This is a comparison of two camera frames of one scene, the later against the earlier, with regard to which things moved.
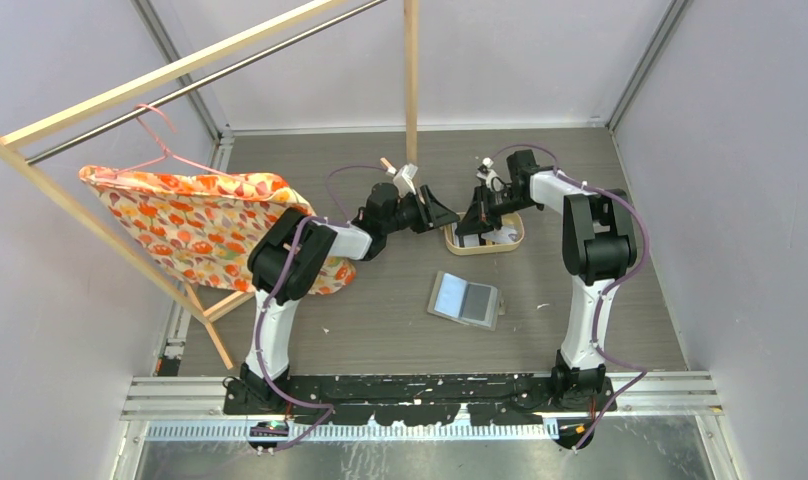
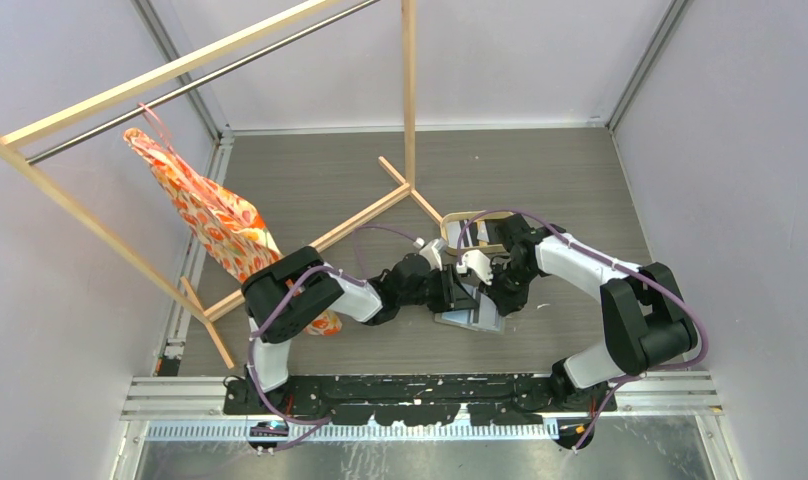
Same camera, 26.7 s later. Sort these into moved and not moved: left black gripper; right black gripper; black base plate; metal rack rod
Moved: left black gripper; right black gripper
Not moved: black base plate; metal rack rod
